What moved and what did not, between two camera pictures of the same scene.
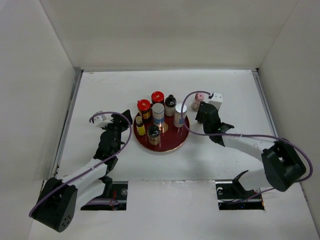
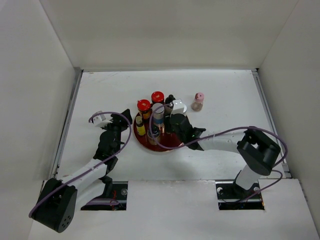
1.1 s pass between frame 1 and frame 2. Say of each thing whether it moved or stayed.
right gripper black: moved
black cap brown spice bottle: stayed
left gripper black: stayed
